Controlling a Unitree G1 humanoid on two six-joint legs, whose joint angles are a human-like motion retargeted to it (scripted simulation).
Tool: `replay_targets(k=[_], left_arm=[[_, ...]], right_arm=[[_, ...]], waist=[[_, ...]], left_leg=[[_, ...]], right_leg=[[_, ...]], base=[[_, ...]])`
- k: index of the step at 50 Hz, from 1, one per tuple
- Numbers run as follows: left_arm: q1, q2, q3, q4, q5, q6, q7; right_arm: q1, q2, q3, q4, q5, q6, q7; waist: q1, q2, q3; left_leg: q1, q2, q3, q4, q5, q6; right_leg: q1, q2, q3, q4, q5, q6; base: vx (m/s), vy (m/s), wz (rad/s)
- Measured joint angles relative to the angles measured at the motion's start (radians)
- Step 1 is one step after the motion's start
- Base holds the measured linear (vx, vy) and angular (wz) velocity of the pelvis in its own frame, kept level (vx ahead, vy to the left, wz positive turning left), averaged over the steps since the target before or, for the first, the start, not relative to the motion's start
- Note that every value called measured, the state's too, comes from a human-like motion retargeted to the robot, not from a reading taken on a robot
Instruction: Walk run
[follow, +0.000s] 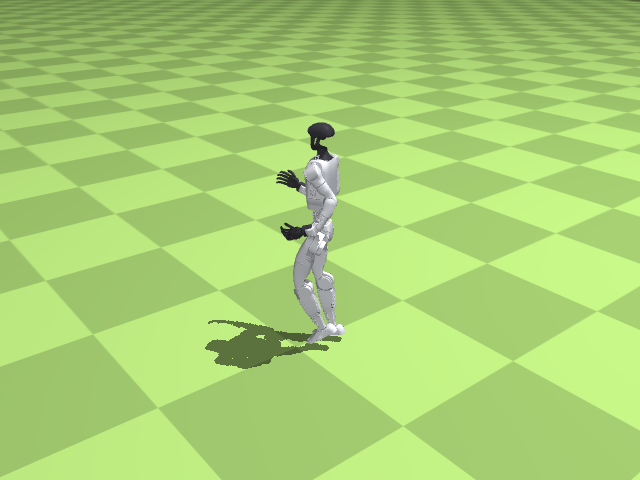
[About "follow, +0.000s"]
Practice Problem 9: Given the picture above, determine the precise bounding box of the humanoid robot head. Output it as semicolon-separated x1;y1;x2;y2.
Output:
308;122;335;161

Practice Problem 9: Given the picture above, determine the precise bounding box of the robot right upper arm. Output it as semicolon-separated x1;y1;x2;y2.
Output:
332;154;340;196

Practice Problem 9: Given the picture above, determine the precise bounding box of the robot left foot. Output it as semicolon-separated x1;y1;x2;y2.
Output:
307;323;337;344

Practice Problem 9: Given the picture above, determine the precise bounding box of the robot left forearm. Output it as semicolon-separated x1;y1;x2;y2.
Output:
305;199;336;236

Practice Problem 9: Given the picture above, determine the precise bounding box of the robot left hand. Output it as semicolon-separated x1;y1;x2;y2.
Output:
280;223;312;241

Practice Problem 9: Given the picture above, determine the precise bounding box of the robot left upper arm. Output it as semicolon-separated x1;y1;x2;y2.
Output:
304;163;337;207

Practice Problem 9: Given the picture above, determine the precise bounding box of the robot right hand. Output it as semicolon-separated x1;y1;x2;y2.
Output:
276;170;305;192

